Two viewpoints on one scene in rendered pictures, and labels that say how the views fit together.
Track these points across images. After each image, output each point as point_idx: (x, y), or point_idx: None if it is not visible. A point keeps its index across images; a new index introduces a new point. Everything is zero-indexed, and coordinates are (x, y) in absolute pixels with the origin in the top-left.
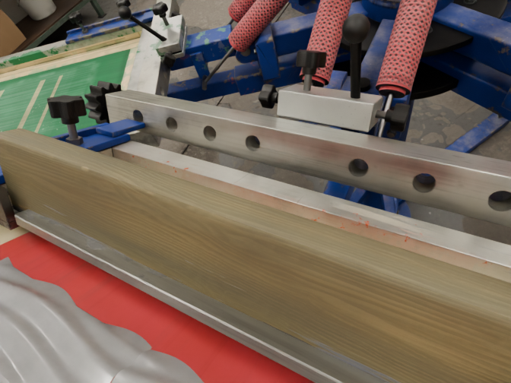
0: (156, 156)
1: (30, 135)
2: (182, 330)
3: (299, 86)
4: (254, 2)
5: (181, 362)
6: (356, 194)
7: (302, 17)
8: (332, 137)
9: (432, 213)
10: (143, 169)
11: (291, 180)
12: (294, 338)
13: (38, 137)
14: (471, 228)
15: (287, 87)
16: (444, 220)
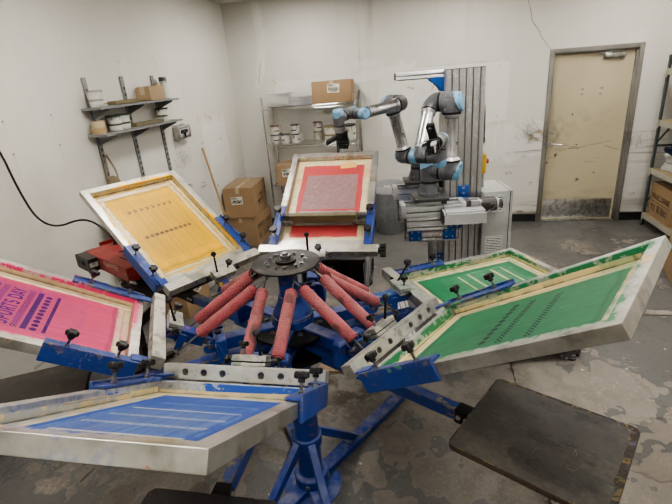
0: (351, 241)
1: (350, 213)
2: None
3: (322, 254)
4: (354, 280)
5: None
6: (324, 427)
7: (342, 309)
8: (311, 245)
9: (267, 494)
10: (328, 214)
11: (398, 503)
12: None
13: (348, 213)
14: (240, 487)
15: (324, 250)
16: (258, 490)
